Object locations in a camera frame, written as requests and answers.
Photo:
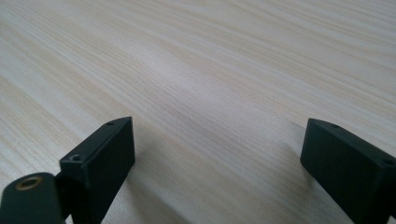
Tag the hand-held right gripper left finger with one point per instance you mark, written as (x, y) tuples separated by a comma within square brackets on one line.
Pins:
[(102, 165)]

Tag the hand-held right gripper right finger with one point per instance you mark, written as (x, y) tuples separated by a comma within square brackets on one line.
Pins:
[(348, 168)]

